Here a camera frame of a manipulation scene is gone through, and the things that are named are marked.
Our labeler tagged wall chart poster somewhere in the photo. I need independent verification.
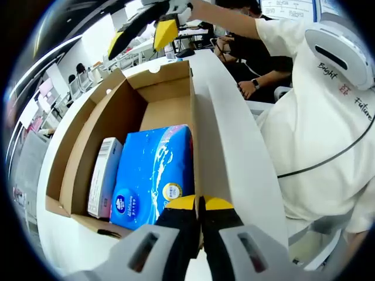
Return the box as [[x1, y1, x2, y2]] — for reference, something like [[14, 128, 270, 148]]
[[260, 0, 319, 23]]

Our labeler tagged blue tissue pack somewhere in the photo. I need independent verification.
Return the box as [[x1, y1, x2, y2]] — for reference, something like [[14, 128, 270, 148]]
[[110, 124, 196, 232]]

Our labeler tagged white wearable device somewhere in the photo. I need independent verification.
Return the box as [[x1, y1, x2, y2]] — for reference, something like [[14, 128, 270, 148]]
[[304, 19, 375, 91]]

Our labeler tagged grey device cable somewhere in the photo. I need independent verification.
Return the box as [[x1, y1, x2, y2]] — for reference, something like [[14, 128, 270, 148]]
[[277, 115, 375, 179]]

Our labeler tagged white furniture piece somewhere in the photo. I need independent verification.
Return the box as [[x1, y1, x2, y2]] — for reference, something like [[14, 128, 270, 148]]
[[288, 221, 350, 272]]

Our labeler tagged pink monitor screen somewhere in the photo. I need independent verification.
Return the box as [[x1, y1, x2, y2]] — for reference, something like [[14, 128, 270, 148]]
[[37, 78, 55, 100]]

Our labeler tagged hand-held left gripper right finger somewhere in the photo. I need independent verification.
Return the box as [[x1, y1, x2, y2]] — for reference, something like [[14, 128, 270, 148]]
[[201, 195, 326, 281]]

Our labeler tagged white pink carton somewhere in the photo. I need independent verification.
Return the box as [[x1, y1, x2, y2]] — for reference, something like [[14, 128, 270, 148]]
[[87, 137, 124, 220]]

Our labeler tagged brown cardboard shoe box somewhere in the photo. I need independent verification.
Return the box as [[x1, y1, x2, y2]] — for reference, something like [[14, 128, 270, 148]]
[[45, 60, 206, 239]]

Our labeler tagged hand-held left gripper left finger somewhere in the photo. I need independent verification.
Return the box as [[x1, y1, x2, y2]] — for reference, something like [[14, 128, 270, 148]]
[[63, 195, 201, 281]]

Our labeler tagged person in white shirt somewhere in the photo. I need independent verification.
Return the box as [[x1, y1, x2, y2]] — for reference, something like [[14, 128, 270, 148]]
[[254, 17, 375, 235]]

